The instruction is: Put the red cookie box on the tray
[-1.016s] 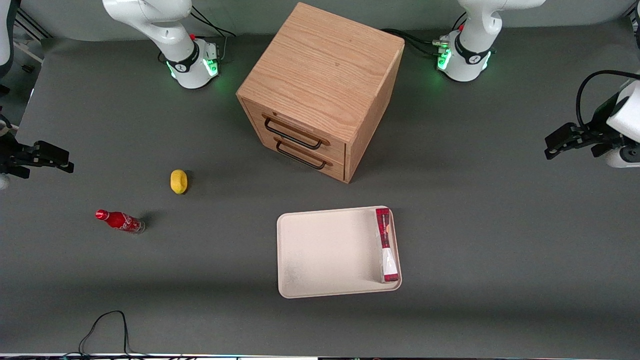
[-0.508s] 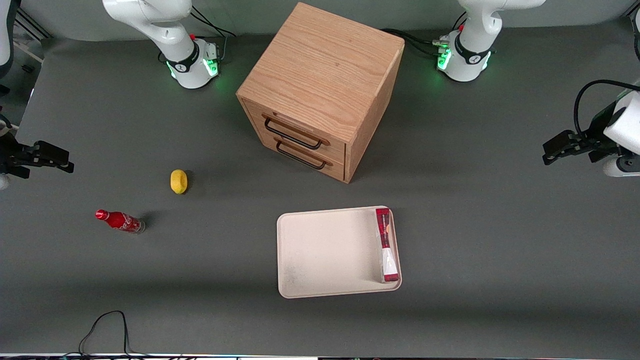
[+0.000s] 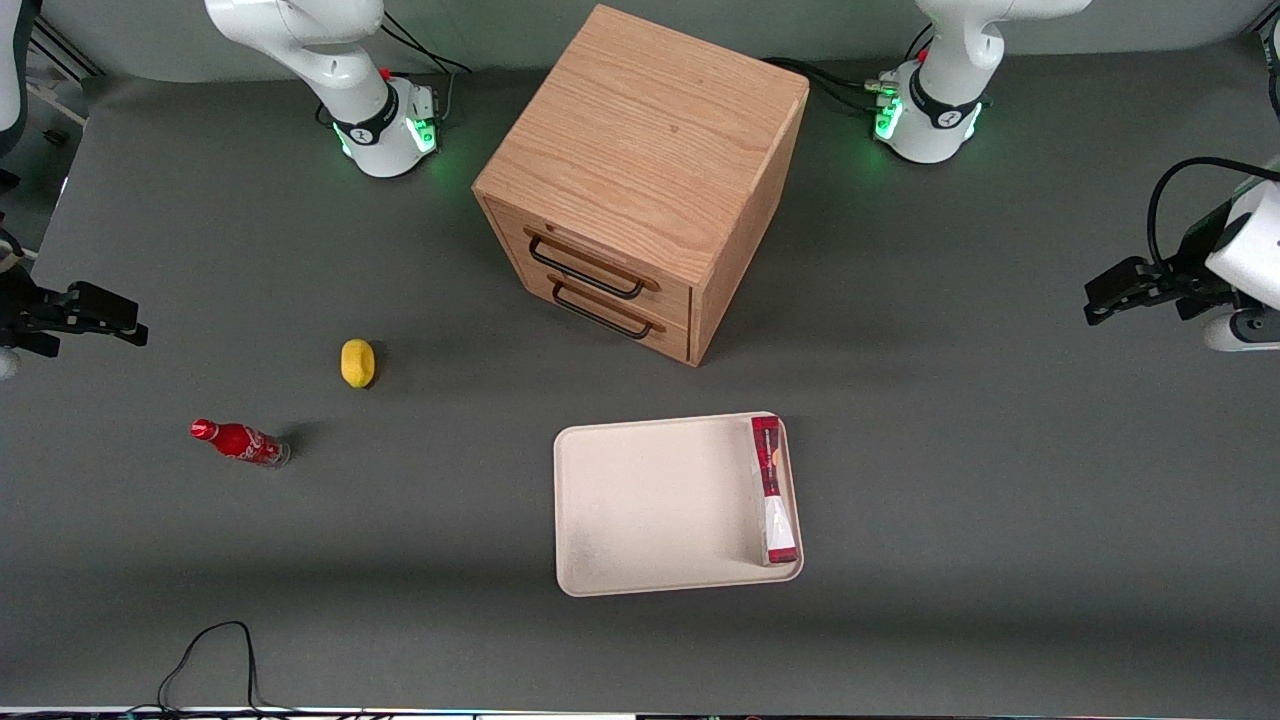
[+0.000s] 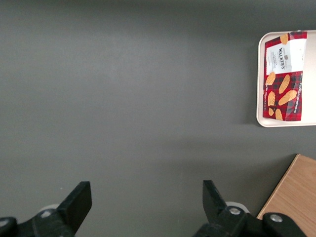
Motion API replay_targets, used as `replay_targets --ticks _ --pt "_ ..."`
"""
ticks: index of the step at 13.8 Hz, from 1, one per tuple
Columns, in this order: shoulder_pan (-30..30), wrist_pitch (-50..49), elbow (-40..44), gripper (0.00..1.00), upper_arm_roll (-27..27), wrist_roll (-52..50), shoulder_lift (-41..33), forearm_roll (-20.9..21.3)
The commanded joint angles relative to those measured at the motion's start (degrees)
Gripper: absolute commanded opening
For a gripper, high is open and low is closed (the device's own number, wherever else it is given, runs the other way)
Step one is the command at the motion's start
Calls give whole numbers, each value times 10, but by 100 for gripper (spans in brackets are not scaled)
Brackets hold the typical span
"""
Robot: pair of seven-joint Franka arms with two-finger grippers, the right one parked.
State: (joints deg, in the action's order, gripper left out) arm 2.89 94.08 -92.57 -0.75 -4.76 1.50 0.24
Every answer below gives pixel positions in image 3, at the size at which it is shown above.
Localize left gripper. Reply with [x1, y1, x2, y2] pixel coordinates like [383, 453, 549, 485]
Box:
[1085, 180, 1280, 326]

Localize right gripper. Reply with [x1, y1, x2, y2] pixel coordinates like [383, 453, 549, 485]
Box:
[0, 265, 149, 358]

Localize red cookie box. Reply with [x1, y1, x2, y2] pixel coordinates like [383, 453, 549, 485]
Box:
[750, 415, 801, 568]

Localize beige rectangular tray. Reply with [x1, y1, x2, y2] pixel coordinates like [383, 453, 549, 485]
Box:
[553, 411, 805, 598]

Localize red cola bottle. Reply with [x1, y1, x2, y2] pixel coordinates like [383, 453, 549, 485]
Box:
[190, 418, 292, 469]

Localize dark grey table mat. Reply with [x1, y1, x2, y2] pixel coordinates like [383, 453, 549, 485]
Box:
[0, 40, 1280, 711]

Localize small wooden drawer front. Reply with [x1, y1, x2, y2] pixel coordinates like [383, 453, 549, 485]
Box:
[520, 268, 692, 364]

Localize large wooden drawer front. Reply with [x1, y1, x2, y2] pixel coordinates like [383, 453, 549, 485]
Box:
[484, 197, 694, 323]

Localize wooden drawer cabinet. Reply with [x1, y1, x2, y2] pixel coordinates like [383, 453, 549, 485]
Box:
[472, 4, 811, 368]

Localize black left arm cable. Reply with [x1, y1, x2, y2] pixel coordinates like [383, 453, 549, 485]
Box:
[1146, 157, 1280, 273]

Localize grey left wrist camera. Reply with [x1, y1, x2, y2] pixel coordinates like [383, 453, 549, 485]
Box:
[1204, 308, 1280, 352]

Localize thin black looped cable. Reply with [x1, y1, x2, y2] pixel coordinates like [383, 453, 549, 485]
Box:
[155, 620, 301, 717]

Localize black left base cables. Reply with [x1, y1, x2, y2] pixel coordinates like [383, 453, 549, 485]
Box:
[763, 22, 936, 116]

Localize black base cables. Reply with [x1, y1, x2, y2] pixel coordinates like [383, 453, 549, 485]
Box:
[380, 10, 473, 126]
[763, 22, 936, 116]

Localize black right base cables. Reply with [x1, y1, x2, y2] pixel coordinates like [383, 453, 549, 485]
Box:
[380, 10, 473, 126]

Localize long black drawer handle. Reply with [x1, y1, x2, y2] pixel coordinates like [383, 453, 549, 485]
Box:
[526, 228, 661, 301]

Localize short black drawer handle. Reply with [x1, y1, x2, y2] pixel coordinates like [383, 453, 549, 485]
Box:
[549, 275, 667, 341]

